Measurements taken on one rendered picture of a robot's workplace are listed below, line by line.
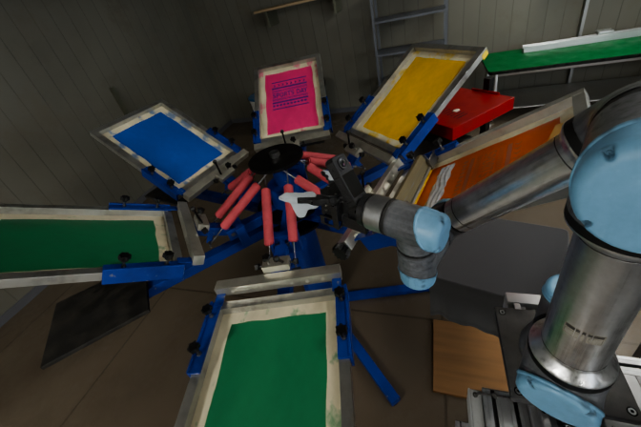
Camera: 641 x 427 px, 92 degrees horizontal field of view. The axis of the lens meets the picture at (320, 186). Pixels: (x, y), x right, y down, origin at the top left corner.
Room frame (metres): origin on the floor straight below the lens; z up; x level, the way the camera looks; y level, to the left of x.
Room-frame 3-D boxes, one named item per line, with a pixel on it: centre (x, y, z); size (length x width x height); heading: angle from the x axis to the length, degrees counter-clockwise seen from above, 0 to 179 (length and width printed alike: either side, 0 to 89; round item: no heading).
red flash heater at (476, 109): (2.09, -1.12, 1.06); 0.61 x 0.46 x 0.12; 112
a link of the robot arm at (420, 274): (0.44, -0.17, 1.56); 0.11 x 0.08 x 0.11; 132
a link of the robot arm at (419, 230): (0.43, -0.15, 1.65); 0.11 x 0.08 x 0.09; 42
